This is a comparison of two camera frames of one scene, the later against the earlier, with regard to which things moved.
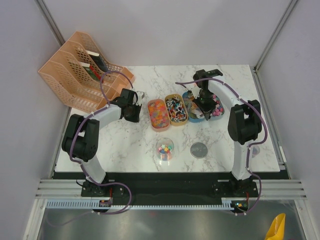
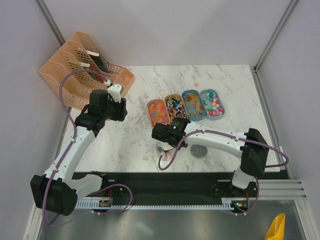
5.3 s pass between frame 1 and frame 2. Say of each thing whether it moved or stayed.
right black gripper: moved
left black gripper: moved
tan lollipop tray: stayed
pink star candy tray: stayed
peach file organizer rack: stayed
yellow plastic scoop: stayed
